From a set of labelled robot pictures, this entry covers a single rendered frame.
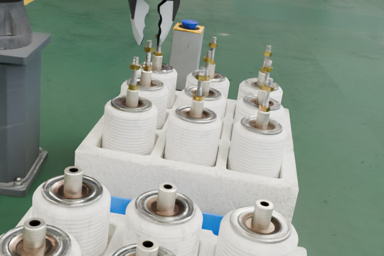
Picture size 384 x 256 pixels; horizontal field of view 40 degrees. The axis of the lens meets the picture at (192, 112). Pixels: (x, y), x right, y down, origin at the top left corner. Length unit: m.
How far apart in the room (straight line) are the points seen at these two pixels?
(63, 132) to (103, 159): 0.51
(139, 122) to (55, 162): 0.40
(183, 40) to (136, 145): 0.43
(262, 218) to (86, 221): 0.21
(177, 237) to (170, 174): 0.30
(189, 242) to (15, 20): 0.60
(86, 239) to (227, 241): 0.17
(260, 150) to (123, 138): 0.24
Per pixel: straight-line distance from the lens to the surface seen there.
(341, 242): 1.15
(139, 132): 0.93
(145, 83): 1.05
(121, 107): 0.93
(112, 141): 0.94
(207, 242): 0.73
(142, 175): 0.92
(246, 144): 0.91
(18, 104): 1.08
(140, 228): 0.63
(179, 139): 0.91
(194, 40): 1.29
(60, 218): 0.64
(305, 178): 1.35
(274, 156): 0.92
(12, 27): 1.07
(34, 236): 0.56
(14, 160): 1.13
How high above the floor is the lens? 0.60
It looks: 22 degrees down
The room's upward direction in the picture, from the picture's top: 8 degrees clockwise
